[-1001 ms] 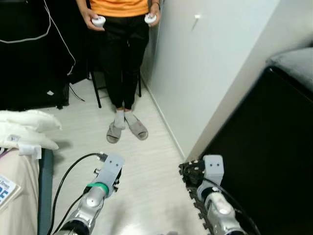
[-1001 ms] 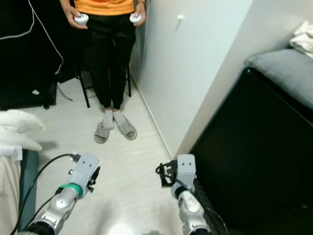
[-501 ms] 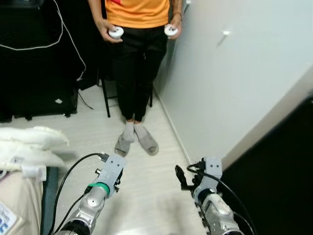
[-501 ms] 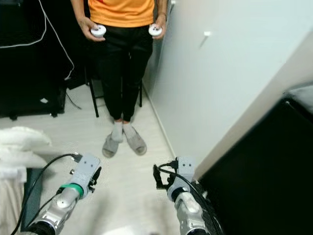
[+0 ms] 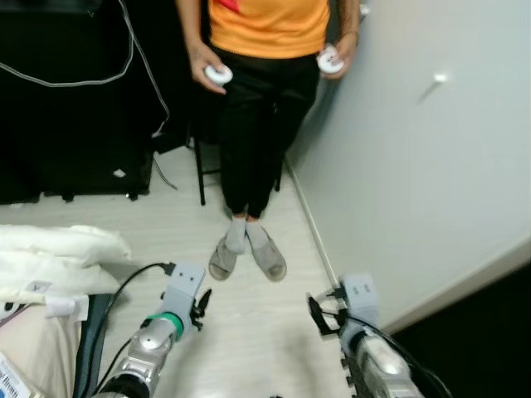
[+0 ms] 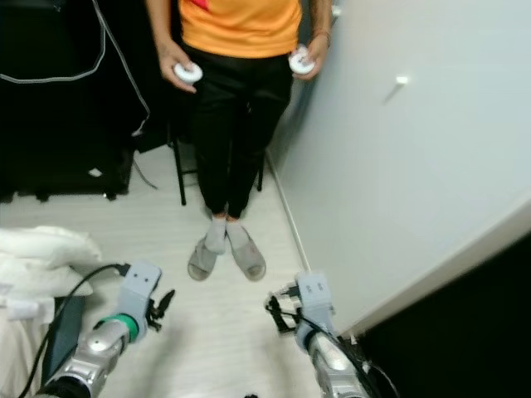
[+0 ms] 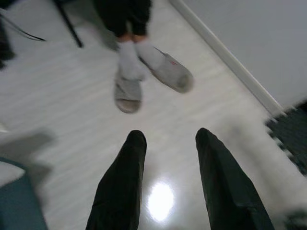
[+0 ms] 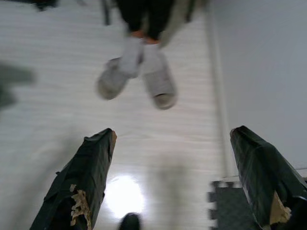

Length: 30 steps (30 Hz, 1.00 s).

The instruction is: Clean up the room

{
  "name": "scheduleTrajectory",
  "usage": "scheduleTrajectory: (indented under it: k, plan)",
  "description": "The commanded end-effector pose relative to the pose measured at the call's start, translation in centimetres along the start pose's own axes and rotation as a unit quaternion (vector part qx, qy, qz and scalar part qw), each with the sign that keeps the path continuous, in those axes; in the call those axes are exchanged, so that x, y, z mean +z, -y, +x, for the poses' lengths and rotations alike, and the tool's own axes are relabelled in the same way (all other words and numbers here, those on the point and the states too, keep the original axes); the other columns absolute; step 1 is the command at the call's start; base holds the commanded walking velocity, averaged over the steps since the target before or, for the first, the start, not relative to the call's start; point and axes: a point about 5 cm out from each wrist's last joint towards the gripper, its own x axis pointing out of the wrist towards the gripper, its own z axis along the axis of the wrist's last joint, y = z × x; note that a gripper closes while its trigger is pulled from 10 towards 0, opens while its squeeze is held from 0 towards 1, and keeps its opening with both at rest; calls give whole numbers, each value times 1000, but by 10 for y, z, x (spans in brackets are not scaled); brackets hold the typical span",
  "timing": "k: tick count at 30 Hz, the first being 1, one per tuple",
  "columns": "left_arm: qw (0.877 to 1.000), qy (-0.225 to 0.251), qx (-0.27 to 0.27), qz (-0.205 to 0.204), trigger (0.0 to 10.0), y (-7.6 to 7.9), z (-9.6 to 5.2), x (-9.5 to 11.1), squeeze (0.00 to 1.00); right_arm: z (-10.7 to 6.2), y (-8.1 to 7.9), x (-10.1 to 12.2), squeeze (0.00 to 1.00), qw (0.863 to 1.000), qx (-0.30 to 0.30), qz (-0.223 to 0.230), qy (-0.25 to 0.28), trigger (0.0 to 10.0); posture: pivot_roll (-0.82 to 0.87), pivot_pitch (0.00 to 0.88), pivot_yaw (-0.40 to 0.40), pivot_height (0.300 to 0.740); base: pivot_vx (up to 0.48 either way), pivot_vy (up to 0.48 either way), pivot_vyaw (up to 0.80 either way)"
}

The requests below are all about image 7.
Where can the grey slipper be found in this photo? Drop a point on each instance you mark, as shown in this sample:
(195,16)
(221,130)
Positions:
(175,74)
(127,100)

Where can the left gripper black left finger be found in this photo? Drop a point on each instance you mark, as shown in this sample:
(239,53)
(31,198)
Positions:
(120,191)

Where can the teal upholstered bed frame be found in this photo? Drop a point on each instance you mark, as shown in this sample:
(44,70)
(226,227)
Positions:
(16,203)

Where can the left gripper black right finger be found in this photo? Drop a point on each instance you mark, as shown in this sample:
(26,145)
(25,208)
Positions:
(227,191)

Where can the dark patterned mat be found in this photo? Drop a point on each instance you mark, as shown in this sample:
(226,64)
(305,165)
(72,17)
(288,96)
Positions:
(290,134)

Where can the person in orange shirt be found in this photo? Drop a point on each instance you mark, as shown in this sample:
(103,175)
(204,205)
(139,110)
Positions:
(120,14)

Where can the white skirting board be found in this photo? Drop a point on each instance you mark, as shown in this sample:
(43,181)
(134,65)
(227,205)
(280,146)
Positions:
(229,55)

